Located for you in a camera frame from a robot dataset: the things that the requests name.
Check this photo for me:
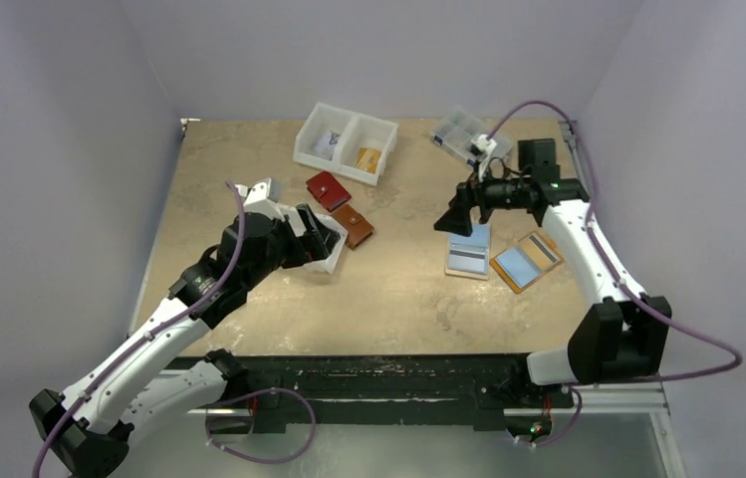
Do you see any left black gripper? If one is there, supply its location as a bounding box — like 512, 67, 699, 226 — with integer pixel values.
243, 203, 338, 290

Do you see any small white plastic bin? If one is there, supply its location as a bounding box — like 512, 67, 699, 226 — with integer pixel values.
280, 204, 350, 276

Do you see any tan leather card holder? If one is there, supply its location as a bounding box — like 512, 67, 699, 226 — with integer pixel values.
331, 203, 374, 250

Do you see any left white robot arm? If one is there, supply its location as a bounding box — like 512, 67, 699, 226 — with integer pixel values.
29, 204, 347, 477

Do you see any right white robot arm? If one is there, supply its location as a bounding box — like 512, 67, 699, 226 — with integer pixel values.
434, 134, 671, 405

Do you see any blue card white tray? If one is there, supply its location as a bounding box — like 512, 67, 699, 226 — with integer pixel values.
444, 224, 491, 280

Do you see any red leather card holder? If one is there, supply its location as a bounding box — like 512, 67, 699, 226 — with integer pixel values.
306, 171, 352, 212

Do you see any patterned card in bin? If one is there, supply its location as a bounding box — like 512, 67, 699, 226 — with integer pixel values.
312, 129, 342, 161

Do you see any gold card in bin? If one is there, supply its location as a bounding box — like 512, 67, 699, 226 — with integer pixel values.
355, 147, 381, 173

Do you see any clear plastic organizer box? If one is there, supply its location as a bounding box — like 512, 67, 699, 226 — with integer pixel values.
429, 109, 513, 170

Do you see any white two-compartment bin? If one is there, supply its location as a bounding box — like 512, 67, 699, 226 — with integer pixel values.
293, 103, 398, 186

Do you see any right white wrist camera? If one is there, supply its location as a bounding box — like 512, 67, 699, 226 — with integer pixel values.
469, 134, 497, 164

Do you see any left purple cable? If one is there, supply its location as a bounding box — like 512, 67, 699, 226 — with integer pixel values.
31, 181, 318, 478

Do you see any purple cable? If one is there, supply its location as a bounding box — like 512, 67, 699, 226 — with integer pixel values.
31, 181, 318, 478
487, 100, 743, 450

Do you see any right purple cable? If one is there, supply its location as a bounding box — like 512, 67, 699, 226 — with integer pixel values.
487, 100, 743, 450

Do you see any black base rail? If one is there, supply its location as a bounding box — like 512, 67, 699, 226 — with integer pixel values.
167, 355, 575, 433

